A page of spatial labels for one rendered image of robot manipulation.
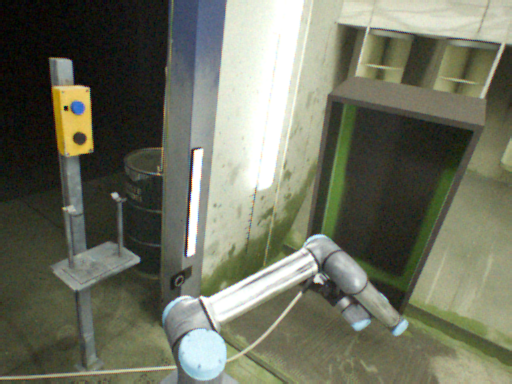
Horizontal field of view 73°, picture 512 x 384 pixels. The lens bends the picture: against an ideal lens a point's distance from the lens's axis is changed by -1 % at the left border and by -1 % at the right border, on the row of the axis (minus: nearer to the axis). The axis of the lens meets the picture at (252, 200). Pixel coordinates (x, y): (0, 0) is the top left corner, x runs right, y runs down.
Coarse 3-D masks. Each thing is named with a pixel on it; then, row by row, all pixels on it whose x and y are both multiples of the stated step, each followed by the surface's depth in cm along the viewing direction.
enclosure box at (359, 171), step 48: (336, 96) 148; (384, 96) 149; (432, 96) 151; (336, 144) 190; (384, 144) 183; (432, 144) 171; (336, 192) 212; (384, 192) 196; (432, 192) 182; (336, 240) 231; (384, 240) 212; (432, 240) 158; (384, 288) 217
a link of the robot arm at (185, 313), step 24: (312, 240) 143; (288, 264) 135; (312, 264) 136; (240, 288) 130; (264, 288) 131; (288, 288) 136; (168, 312) 127; (192, 312) 124; (216, 312) 126; (240, 312) 129; (168, 336) 121
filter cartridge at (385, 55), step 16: (384, 32) 240; (400, 32) 237; (368, 48) 252; (384, 48) 246; (400, 48) 244; (368, 64) 255; (384, 64) 250; (400, 64) 249; (384, 80) 253; (400, 80) 259
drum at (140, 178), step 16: (128, 176) 249; (144, 176) 240; (160, 176) 239; (128, 192) 255; (144, 192) 245; (160, 192) 244; (128, 208) 261; (144, 208) 250; (160, 208) 250; (128, 224) 268; (144, 224) 256; (160, 224) 255; (128, 240) 274; (144, 240) 262; (160, 240) 261; (144, 256) 268; (160, 256) 267; (144, 272) 274; (160, 272) 274
